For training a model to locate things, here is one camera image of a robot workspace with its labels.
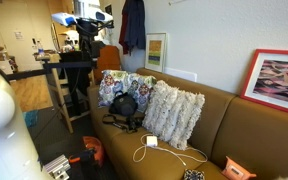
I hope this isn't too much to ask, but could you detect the floral patterned pillow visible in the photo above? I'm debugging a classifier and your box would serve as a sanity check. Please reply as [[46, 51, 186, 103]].
[[97, 69, 158, 114]]

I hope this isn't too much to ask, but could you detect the wood framed striped picture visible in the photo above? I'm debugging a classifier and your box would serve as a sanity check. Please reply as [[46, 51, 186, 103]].
[[144, 32, 168, 73]]

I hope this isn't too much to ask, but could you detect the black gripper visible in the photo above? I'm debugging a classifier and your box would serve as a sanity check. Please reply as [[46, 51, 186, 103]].
[[76, 18, 100, 53]]

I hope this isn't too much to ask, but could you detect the orange chair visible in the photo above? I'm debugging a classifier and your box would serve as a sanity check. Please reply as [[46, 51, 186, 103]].
[[93, 45, 123, 85]]

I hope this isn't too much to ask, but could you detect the silver metal bracket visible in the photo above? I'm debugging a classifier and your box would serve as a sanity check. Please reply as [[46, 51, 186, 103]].
[[42, 154, 72, 180]]

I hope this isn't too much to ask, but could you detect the white power adapter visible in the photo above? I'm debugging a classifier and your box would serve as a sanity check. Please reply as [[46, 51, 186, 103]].
[[145, 135, 159, 148]]

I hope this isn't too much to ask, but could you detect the orange black clamp tool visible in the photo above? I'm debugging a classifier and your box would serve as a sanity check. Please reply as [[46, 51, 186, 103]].
[[68, 148, 98, 165]]

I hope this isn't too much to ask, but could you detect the paper door sign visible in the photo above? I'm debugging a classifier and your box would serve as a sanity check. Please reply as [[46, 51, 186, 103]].
[[13, 31, 24, 41]]

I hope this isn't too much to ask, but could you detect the small dark wall poster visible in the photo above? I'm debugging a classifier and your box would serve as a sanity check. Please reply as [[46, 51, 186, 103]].
[[104, 3, 114, 16]]

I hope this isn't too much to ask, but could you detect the orange tissue pouch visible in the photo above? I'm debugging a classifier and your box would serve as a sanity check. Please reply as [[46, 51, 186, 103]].
[[221, 155, 257, 180]]

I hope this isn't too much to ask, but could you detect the shaggy cream pillow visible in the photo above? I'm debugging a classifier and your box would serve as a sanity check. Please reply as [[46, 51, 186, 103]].
[[141, 79, 206, 152]]

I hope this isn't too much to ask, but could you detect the black camera bag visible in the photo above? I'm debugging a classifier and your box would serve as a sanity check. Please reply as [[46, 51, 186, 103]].
[[108, 90, 139, 118]]

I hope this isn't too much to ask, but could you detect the white charger cable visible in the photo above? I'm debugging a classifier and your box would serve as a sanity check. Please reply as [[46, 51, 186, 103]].
[[132, 133, 209, 168]]

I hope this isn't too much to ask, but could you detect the dark hanging jacket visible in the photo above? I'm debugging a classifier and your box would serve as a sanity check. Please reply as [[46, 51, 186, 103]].
[[118, 0, 147, 56]]

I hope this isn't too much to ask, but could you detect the brown leather sofa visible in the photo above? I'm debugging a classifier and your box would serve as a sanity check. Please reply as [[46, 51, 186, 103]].
[[86, 67, 288, 180]]

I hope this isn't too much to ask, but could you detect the clear water bottle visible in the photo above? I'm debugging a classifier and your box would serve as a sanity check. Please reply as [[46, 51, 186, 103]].
[[36, 39, 46, 56]]

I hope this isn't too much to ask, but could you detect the red framed picture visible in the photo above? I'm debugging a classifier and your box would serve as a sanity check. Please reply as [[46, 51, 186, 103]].
[[240, 48, 288, 118]]

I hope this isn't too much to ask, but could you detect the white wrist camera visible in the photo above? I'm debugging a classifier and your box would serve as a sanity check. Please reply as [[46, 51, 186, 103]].
[[51, 12, 78, 28]]

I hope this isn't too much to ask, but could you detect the teal rug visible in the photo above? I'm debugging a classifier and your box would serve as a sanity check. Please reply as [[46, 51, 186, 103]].
[[22, 109, 40, 129]]

